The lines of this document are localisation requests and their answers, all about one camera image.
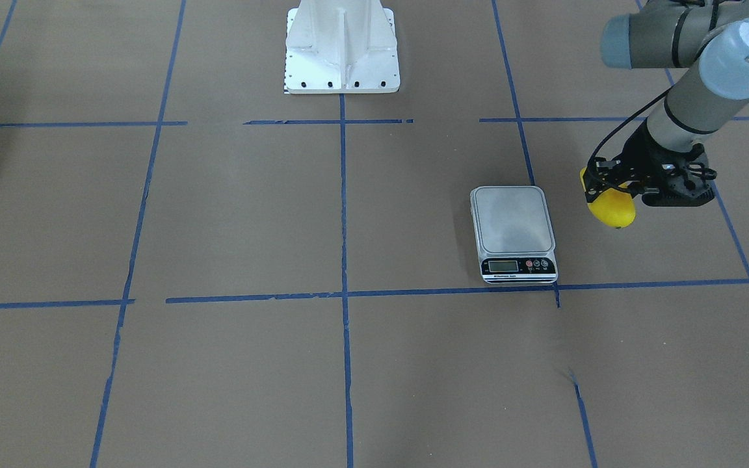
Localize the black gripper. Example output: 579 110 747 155
585 120 717 207

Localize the yellow mango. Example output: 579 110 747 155
579 168 637 229

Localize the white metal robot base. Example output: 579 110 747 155
283 1 401 94

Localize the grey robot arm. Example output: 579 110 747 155
581 1 749 207

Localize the white digital kitchen scale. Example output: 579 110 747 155
469 185 558 285

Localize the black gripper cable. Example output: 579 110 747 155
588 88 670 171

